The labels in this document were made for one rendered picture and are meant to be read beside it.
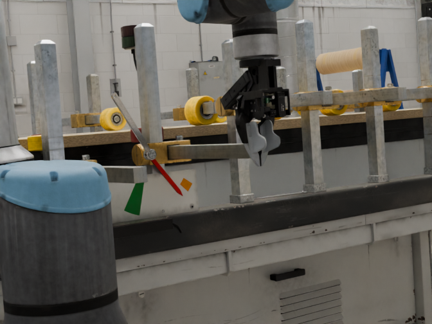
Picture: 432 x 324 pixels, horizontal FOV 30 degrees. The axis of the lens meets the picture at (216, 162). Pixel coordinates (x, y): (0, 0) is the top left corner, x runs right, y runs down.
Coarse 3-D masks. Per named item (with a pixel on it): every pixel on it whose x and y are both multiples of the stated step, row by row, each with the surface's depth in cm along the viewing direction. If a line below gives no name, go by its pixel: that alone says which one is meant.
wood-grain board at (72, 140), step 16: (384, 112) 258; (400, 112) 263; (416, 112) 267; (176, 128) 211; (192, 128) 214; (208, 128) 217; (224, 128) 221; (288, 128) 234; (64, 144) 192; (80, 144) 195; (96, 144) 198
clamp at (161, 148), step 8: (136, 144) 185; (152, 144) 185; (160, 144) 186; (168, 144) 187; (176, 144) 189; (184, 144) 190; (136, 152) 185; (160, 152) 186; (136, 160) 185; (144, 160) 184; (160, 160) 186; (168, 160) 187; (176, 160) 189; (184, 160) 190
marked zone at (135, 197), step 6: (138, 186) 182; (132, 192) 182; (138, 192) 182; (132, 198) 182; (138, 198) 182; (132, 204) 182; (138, 204) 182; (126, 210) 181; (132, 210) 182; (138, 210) 182
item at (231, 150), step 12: (216, 144) 175; (228, 144) 169; (240, 144) 165; (168, 156) 187; (180, 156) 183; (192, 156) 179; (204, 156) 176; (216, 156) 172; (228, 156) 169; (240, 156) 165
